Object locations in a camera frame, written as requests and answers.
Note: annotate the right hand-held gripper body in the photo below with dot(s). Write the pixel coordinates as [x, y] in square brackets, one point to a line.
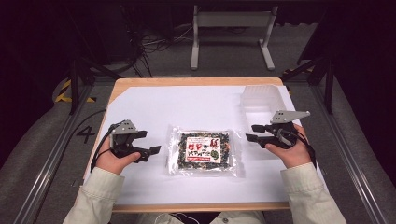
[281, 130]

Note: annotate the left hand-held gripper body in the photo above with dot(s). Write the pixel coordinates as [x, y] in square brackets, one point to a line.
[123, 137]

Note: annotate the person's left hand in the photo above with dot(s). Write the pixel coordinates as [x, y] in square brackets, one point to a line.
[112, 161]

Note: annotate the person's right hand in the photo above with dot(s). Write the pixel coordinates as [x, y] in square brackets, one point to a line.
[294, 155]

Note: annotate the clear plastic container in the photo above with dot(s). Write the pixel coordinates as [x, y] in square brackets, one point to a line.
[261, 99]

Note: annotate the clear packet of dark snacks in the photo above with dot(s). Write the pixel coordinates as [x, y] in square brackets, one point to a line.
[202, 151]

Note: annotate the wooden-edged white work board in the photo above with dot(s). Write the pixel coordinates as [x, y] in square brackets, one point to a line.
[186, 105]

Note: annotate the black metal stand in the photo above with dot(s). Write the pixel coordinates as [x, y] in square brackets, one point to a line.
[74, 84]
[328, 84]

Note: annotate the yellow black striped tape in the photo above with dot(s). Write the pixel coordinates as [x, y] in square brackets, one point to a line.
[62, 93]

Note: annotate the white metal stand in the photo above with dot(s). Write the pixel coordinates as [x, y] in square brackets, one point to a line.
[233, 18]

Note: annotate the aluminium rail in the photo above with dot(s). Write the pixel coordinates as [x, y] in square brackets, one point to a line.
[46, 174]
[348, 161]

